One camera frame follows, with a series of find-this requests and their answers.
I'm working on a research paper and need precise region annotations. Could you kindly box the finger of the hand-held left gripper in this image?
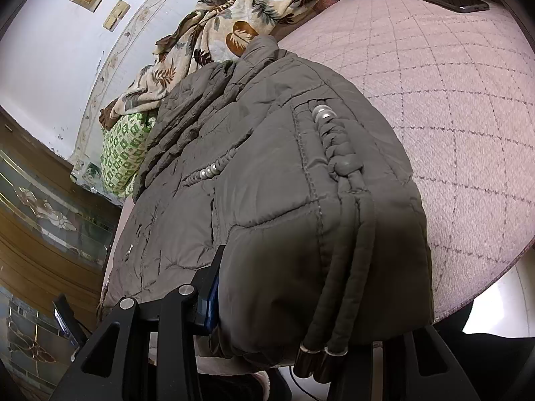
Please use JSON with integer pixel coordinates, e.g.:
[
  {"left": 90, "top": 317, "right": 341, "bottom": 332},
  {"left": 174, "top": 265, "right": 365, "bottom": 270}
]
[{"left": 51, "top": 293, "right": 89, "bottom": 362}]

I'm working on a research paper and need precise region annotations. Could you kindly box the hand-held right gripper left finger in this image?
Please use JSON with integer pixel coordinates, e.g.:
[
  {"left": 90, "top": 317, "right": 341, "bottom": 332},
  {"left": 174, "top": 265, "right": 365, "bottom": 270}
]
[{"left": 50, "top": 244, "right": 227, "bottom": 401}]

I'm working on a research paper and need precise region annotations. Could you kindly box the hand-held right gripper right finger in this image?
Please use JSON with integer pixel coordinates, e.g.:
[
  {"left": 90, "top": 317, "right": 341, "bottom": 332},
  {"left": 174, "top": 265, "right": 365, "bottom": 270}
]
[{"left": 328, "top": 323, "right": 481, "bottom": 401}]

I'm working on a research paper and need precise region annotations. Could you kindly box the grey puffer jacket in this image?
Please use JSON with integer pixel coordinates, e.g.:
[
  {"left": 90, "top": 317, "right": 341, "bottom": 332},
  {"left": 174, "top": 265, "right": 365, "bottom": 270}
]
[{"left": 98, "top": 35, "right": 435, "bottom": 383}]

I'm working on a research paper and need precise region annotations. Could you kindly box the wooden cabinet with glass doors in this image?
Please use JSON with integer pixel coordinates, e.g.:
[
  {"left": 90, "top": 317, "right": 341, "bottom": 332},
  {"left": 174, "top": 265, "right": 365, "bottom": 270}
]
[{"left": 0, "top": 106, "right": 124, "bottom": 401}]

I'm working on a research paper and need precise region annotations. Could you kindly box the pink slipper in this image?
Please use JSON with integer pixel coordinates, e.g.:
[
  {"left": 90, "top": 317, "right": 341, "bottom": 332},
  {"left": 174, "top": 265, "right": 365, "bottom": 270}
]
[{"left": 251, "top": 370, "right": 273, "bottom": 394}]

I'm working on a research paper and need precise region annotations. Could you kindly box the green patterned pillow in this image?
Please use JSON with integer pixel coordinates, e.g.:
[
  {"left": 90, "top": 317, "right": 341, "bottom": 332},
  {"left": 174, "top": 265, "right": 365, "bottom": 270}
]
[{"left": 100, "top": 111, "right": 157, "bottom": 199}]

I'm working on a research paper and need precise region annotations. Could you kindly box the pink quilted bed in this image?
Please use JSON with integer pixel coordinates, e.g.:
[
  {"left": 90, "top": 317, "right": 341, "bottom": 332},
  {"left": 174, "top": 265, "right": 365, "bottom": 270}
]
[{"left": 100, "top": 0, "right": 535, "bottom": 377}]

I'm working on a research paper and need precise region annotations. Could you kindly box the beige leaf print blanket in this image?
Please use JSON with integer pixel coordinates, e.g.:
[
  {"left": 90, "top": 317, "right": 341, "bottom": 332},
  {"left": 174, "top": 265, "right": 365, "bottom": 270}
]
[{"left": 98, "top": 0, "right": 322, "bottom": 131}]

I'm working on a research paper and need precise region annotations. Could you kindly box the beige wall switch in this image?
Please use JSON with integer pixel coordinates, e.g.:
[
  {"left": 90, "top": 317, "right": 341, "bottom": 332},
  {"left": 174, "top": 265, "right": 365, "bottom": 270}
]
[{"left": 102, "top": 0, "right": 131, "bottom": 32}]

